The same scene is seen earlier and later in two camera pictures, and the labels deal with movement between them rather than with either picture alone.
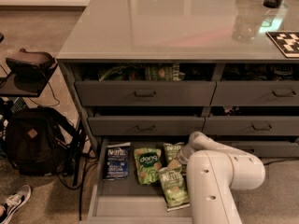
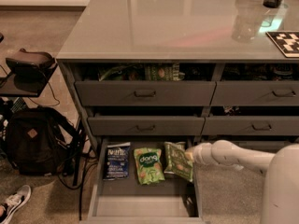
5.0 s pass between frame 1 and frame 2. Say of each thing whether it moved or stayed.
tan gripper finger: moved
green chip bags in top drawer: stayed
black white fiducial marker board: stayed
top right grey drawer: stayed
